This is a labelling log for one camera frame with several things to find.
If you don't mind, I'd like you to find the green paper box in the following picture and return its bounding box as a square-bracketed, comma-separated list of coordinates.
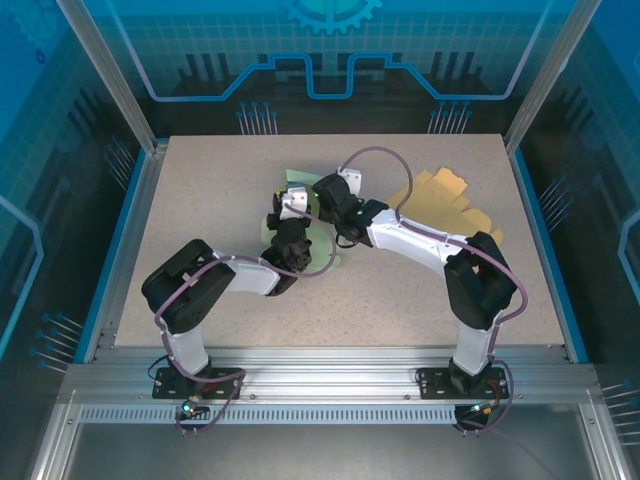
[262, 168, 344, 274]

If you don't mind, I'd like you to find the yellow paper box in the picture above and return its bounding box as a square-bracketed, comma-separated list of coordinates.
[384, 167, 506, 246]

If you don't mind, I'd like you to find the blue table side panel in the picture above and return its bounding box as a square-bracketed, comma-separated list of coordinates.
[74, 149, 151, 364]
[509, 149, 590, 364]

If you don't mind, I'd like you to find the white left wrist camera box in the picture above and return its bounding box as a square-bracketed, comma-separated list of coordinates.
[278, 184, 310, 220]

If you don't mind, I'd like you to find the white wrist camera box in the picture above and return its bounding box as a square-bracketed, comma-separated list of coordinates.
[278, 184, 310, 220]
[336, 168, 363, 195]

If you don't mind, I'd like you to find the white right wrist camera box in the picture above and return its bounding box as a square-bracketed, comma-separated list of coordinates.
[336, 168, 363, 195]

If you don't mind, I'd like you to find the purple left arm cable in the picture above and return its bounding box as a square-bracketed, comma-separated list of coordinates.
[154, 207, 337, 436]

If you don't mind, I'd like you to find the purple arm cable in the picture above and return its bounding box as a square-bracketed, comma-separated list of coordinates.
[339, 146, 530, 436]
[154, 207, 337, 436]

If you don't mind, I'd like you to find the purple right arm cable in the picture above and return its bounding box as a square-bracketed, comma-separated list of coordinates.
[339, 146, 530, 436]

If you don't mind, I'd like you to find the aluminium frame beam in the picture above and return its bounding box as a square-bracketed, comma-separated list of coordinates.
[59, 344, 601, 406]

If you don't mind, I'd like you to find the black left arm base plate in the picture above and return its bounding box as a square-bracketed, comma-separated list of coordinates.
[152, 366, 246, 401]

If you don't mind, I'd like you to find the white slotted cable duct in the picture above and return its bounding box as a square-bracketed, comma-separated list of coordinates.
[77, 404, 464, 426]

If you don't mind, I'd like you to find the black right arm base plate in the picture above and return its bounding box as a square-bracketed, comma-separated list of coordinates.
[417, 366, 511, 401]

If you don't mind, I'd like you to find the aluminium frame post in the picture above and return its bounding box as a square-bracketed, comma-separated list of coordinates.
[502, 0, 604, 154]
[54, 0, 169, 156]

